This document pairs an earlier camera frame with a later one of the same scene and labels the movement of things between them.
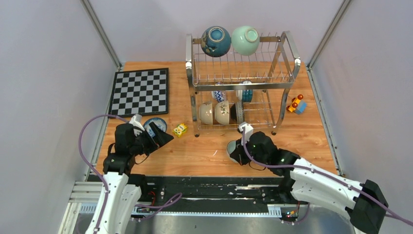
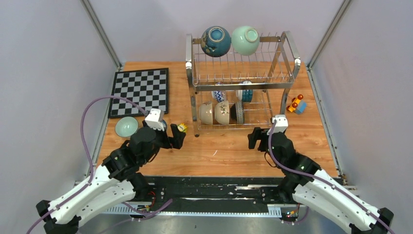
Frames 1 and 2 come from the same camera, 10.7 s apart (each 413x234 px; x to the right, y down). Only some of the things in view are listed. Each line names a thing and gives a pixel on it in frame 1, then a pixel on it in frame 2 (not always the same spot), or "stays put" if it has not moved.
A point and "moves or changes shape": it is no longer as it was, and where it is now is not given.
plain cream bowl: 206,113 stays put
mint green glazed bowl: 245,40 stays put
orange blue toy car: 297,105 stays put
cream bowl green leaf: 222,112 stays put
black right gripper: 238,153 to 257,134
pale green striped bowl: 230,148 moves or changes shape
